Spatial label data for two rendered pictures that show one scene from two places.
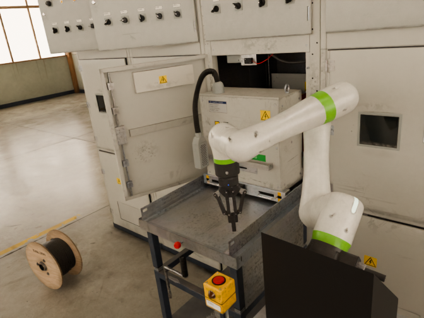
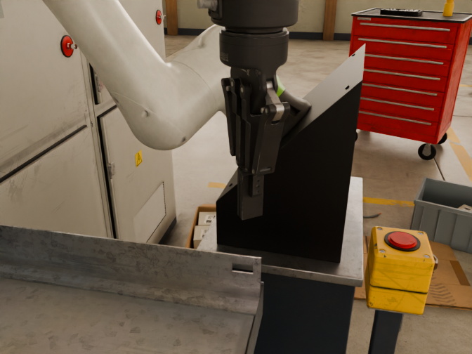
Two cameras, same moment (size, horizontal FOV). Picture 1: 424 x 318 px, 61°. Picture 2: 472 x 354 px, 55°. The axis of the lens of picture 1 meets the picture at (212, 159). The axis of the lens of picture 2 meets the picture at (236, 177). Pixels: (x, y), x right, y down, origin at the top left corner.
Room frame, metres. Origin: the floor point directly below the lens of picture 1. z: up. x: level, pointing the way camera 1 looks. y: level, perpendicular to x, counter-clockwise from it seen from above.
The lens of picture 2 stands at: (1.51, 0.38, 1.27)
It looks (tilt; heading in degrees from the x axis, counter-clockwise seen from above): 26 degrees down; 240
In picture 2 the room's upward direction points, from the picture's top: straight up
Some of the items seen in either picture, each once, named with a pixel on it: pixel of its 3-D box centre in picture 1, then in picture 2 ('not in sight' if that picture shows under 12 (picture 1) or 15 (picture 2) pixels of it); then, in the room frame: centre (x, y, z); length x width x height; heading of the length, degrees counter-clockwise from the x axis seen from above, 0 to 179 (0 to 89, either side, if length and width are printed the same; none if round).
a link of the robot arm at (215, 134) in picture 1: (224, 142); not in sight; (1.24, -0.05, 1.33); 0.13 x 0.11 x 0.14; 22
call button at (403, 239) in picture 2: (218, 281); (402, 242); (1.03, 0.02, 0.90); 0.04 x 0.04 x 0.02
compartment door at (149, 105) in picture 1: (165, 126); not in sight; (2.04, 0.25, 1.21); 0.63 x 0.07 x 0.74; 117
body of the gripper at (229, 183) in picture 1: (229, 185); (253, 69); (1.24, -0.05, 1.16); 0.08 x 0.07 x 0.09; 85
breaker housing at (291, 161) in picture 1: (265, 129); not in sight; (1.97, -0.32, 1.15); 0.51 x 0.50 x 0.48; 138
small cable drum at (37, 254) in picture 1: (53, 259); not in sight; (2.35, 1.27, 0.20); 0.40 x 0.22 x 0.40; 57
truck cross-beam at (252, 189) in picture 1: (243, 185); not in sight; (1.79, -0.16, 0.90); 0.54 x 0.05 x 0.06; 48
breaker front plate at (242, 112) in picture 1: (238, 142); not in sight; (1.78, -0.15, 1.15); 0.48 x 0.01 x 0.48; 48
